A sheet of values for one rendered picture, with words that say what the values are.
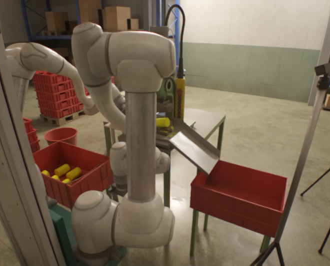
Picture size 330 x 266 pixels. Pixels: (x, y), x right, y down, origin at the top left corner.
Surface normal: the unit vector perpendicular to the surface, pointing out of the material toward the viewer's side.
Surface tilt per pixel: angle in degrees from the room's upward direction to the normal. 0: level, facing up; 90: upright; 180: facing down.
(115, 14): 90
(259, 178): 90
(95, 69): 113
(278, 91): 90
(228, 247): 0
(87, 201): 6
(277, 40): 90
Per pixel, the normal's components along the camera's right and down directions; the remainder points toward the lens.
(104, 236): -0.04, 0.33
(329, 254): 0.00, -0.90
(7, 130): 0.86, 0.21
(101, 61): -0.19, 0.59
